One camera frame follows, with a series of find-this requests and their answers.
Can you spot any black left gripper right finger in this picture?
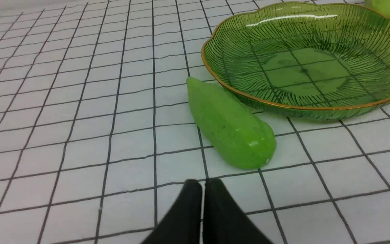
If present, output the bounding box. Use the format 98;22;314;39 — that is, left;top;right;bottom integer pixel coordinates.
202;179;272;244

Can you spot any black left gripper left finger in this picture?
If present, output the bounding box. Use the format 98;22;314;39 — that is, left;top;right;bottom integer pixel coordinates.
142;179;202;244

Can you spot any white grid tablecloth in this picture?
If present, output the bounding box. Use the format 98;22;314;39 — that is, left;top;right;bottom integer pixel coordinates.
0;0;390;244

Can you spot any green glass leaf plate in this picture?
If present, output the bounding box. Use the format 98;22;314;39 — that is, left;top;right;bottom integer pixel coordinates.
201;2;390;120

